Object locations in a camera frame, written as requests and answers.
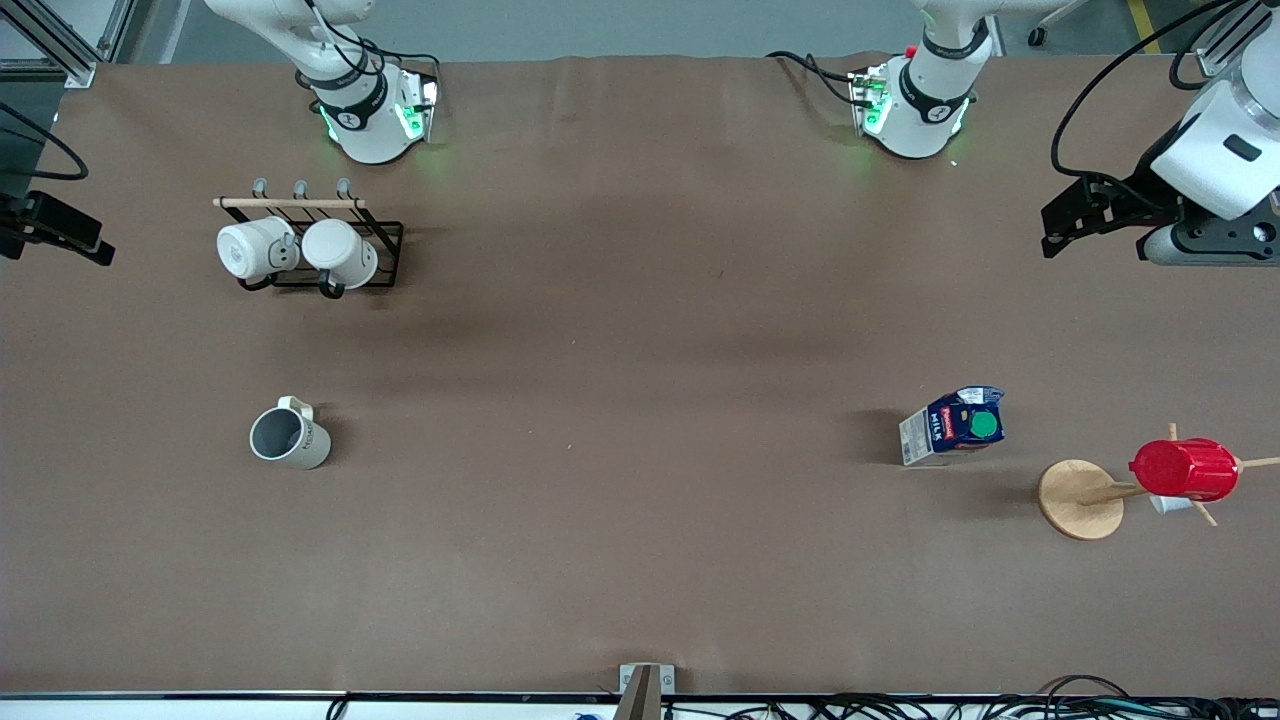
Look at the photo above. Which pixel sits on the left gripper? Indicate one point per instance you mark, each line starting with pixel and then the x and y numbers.
pixel 1141 194

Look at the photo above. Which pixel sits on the blue white milk carton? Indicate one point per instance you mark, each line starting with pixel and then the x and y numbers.
pixel 950 428

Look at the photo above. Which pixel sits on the beige mug with grey inside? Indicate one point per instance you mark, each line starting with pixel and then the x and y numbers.
pixel 290 438

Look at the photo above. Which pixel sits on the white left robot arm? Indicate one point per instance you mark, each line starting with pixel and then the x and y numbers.
pixel 925 110

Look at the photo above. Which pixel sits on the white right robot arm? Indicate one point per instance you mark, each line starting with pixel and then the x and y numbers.
pixel 368 120

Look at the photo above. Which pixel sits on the red cup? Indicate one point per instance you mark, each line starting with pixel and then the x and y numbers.
pixel 1185 470

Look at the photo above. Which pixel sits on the small white cup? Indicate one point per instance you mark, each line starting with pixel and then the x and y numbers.
pixel 1168 504

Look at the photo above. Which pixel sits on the office chair leg with caster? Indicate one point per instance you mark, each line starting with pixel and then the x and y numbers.
pixel 1045 30

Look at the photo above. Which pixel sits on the white mug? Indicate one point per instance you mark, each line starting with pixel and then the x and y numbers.
pixel 250 248
pixel 338 250

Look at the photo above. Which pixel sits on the wooden mug tree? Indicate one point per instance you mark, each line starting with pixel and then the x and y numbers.
pixel 1078 498

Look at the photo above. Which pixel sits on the brown table cover sheet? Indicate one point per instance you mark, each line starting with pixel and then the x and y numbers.
pixel 640 560

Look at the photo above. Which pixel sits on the aluminium frame profile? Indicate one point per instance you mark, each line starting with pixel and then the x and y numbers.
pixel 1225 50
pixel 60 45

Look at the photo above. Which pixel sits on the grey metal camera bracket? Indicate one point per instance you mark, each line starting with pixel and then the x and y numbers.
pixel 646 685

